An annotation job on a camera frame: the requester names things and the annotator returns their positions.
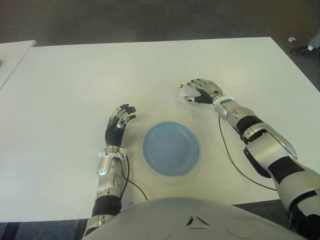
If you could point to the white charger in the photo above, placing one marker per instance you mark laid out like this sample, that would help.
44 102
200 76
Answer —
188 93

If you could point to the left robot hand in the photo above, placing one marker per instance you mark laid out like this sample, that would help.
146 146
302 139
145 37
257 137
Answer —
115 132

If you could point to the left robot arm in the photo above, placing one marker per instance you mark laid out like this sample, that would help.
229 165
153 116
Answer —
107 180

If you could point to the person's grey trouser leg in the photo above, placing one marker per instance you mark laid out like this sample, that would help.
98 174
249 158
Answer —
315 41

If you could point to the small white floor object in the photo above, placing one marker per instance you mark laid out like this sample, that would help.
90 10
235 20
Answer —
291 39

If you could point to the grey robot torso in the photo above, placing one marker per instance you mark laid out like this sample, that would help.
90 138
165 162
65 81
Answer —
195 220

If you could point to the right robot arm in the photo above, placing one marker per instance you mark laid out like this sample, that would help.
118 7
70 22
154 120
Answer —
275 155

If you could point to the blue plate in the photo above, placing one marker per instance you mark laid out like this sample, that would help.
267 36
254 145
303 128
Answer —
171 148

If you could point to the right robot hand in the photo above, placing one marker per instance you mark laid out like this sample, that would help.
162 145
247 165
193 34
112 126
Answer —
210 90

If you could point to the neighbouring white table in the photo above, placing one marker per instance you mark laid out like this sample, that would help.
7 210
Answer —
12 60

